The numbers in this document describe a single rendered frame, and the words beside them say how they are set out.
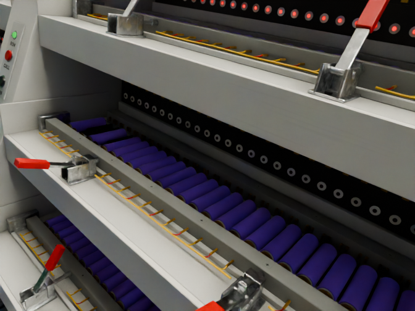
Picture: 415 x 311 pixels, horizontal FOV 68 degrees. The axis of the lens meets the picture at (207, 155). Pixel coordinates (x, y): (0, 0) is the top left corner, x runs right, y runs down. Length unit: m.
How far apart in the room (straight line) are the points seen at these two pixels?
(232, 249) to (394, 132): 0.17
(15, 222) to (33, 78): 0.25
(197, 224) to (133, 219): 0.08
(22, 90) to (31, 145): 0.09
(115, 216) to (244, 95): 0.20
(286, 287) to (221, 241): 0.07
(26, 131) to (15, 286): 0.24
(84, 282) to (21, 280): 0.10
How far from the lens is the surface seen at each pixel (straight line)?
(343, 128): 0.23
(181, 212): 0.34
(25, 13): 0.60
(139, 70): 0.36
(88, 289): 0.51
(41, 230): 0.62
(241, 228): 0.34
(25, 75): 0.57
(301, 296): 0.29
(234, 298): 0.27
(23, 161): 0.40
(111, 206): 0.39
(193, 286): 0.30
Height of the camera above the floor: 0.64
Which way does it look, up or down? 9 degrees down
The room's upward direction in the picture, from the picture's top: 22 degrees clockwise
